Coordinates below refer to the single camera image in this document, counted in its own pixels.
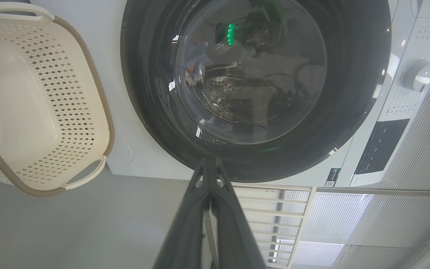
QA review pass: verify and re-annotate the dark round glass washer door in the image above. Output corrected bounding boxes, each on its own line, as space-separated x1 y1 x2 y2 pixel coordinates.
120 0 392 183

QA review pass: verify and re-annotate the small QR code sticker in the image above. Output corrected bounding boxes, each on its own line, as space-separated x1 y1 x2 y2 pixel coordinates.
324 168 341 187

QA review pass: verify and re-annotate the white front-load washing machine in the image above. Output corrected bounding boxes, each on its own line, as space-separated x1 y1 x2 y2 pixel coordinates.
30 0 430 189

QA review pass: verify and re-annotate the black washer display panel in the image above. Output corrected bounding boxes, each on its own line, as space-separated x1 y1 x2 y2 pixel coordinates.
354 118 411 175

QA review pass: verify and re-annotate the steel washer drum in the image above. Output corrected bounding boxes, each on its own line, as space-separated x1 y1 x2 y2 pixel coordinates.
200 75 260 120

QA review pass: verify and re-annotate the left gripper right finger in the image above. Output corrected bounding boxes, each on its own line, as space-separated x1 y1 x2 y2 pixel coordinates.
211 158 267 269

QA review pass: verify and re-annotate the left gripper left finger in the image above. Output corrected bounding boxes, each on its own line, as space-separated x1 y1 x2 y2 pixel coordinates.
152 158 214 269

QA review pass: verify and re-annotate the cream perforated laundry basket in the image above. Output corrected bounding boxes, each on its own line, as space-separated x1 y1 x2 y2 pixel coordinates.
0 2 115 198

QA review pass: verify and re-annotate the white metal railing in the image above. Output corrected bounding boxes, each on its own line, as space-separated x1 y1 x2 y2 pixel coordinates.
204 182 317 269

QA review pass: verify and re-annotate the white round control knob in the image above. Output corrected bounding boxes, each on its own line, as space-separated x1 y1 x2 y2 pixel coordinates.
403 60 430 93

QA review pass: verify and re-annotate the round filter access cover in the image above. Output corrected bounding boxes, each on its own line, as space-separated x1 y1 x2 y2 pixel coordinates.
112 135 134 165

